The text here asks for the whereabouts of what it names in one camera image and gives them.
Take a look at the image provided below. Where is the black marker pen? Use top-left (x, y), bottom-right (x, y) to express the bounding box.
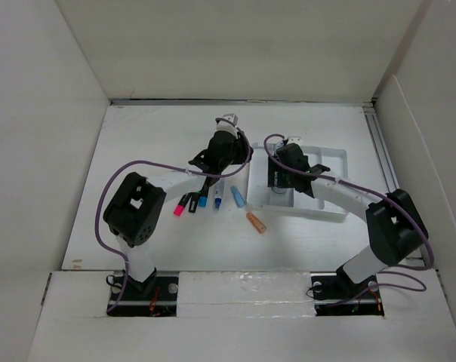
top-left (188, 192), bottom-right (199, 213)

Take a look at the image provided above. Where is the pink highlighter marker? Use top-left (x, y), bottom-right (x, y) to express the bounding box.
top-left (174, 193), bottom-right (190, 217)

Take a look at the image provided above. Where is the aluminium rail right side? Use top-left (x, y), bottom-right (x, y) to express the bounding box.
top-left (362, 106), bottom-right (399, 191)

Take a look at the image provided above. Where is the blue putty jar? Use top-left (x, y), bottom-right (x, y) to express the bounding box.
top-left (272, 187), bottom-right (291, 196)

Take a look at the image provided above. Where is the blue highlighter marker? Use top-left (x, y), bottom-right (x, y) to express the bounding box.
top-left (198, 193), bottom-right (208, 207)

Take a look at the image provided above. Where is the orange correction tape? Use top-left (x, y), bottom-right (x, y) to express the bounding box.
top-left (246, 212), bottom-right (267, 235)

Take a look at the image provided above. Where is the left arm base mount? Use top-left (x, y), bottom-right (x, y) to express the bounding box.
top-left (106, 271), bottom-right (179, 318)

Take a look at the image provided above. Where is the purple cable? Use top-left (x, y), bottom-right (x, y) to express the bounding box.
top-left (94, 117), bottom-right (252, 312)
top-left (263, 132), bottom-right (437, 306)

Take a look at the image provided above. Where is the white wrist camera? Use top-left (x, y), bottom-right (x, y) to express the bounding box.
top-left (287, 136), bottom-right (303, 146)
top-left (215, 113), bottom-right (238, 137)

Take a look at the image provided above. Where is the white plastic organizer tray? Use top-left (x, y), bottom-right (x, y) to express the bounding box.
top-left (246, 141), bottom-right (350, 223)

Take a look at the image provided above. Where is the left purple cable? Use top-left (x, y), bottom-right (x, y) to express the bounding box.
top-left (94, 117), bottom-right (252, 312)

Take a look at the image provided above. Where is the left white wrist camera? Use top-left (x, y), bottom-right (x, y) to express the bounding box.
top-left (215, 113), bottom-right (238, 137)

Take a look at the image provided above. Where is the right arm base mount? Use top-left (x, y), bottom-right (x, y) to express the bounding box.
top-left (306, 268), bottom-right (384, 317)

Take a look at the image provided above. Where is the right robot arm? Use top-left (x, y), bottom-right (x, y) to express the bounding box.
top-left (268, 140), bottom-right (429, 297)

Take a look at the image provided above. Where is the blue correction tape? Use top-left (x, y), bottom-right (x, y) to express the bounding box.
top-left (230, 186), bottom-right (246, 208)

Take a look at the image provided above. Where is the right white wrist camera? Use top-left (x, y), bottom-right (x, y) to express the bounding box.
top-left (287, 136), bottom-right (303, 146)

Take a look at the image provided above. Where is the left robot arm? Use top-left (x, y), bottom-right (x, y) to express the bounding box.
top-left (103, 128), bottom-right (253, 299)

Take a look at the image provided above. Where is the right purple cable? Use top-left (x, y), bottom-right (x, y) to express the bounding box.
top-left (263, 132), bottom-right (437, 306)

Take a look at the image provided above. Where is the white blue glue pen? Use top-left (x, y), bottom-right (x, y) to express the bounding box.
top-left (214, 179), bottom-right (225, 210)

